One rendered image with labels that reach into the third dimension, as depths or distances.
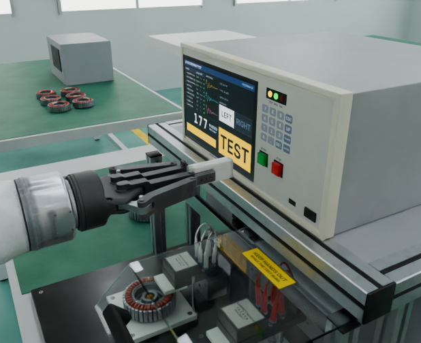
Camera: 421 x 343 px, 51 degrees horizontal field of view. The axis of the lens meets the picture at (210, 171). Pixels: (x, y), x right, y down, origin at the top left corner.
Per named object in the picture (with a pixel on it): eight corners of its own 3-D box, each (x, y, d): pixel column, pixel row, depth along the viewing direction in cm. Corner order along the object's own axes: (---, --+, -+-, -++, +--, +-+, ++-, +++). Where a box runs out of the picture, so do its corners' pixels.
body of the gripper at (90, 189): (66, 214, 61) (130, 199, 65) (82, 245, 55) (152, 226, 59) (58, 165, 58) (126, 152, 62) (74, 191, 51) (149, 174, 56)
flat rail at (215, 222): (336, 346, 57) (338, 328, 56) (152, 169, 106) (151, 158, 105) (342, 342, 58) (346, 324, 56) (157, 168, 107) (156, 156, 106)
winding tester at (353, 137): (322, 241, 61) (340, 94, 52) (182, 140, 95) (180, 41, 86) (492, 180, 78) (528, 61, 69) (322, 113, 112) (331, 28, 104)
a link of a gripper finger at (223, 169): (189, 167, 63) (191, 169, 63) (231, 157, 66) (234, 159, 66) (189, 186, 64) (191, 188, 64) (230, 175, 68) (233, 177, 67)
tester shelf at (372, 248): (363, 325, 53) (369, 295, 51) (148, 142, 107) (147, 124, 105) (560, 228, 72) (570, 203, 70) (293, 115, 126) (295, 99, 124)
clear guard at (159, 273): (160, 452, 45) (157, 412, 43) (95, 307, 64) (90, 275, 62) (385, 335, 60) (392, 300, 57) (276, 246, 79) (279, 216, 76)
